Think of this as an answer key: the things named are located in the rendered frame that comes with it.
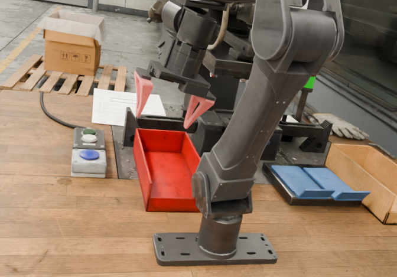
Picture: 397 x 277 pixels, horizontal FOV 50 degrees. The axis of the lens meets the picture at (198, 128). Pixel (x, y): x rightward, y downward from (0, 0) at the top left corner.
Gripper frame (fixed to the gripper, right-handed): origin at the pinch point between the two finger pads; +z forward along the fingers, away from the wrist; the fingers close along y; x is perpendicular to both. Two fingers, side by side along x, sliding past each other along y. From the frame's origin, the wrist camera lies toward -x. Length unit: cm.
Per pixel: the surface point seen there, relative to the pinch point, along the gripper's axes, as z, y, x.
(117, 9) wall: 92, -180, -925
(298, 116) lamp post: 0, -53, -30
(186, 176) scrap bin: 13.1, -11.4, -4.2
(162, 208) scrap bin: 14.2, -2.8, 7.8
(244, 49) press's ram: -14.9, -18.9, -15.6
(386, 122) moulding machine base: -6, -88, -31
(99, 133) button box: 14.4, 4.9, -20.9
